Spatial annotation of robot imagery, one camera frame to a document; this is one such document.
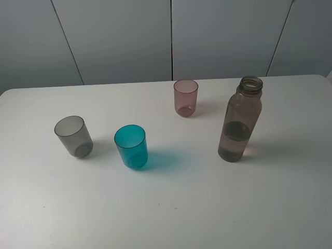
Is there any brown translucent plastic bottle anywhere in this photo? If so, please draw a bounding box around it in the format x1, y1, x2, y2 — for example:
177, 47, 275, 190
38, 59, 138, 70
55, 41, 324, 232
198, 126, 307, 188
218, 76, 263, 162

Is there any teal translucent plastic cup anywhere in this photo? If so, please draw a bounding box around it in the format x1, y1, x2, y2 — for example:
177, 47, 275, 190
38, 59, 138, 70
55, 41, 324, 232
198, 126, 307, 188
114, 124, 148, 170

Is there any pink translucent plastic cup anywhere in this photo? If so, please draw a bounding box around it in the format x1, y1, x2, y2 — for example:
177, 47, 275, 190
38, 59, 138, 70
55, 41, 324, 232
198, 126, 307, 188
173, 79, 199, 117

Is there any grey translucent plastic cup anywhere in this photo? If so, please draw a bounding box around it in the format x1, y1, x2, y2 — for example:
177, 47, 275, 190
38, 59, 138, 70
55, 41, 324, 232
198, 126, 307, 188
54, 116, 93, 158

